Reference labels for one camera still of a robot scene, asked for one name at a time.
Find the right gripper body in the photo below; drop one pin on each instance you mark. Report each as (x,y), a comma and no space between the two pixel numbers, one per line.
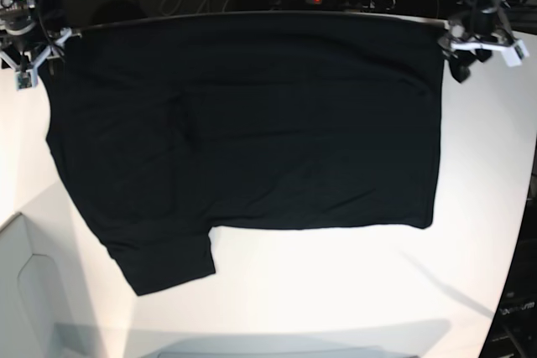
(26,54)

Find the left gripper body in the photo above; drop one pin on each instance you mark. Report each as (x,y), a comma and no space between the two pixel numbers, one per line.
(487,29)

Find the black T-shirt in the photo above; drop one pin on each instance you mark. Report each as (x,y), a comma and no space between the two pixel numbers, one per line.
(277,121)

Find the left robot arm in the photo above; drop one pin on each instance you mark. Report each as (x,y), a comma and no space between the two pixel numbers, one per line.
(474,5)

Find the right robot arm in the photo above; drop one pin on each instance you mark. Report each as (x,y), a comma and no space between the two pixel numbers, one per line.
(28,29)

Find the black power strip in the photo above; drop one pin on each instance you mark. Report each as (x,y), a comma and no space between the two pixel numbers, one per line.
(367,6)

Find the grey monitor edge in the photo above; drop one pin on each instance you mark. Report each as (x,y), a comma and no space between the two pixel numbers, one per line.
(298,351)

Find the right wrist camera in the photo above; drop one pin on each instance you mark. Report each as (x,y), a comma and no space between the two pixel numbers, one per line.
(26,79)

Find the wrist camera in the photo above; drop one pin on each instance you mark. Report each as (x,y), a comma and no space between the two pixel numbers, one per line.
(515,54)
(26,79)

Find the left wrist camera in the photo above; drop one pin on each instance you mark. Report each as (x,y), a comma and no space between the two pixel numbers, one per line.
(515,54)

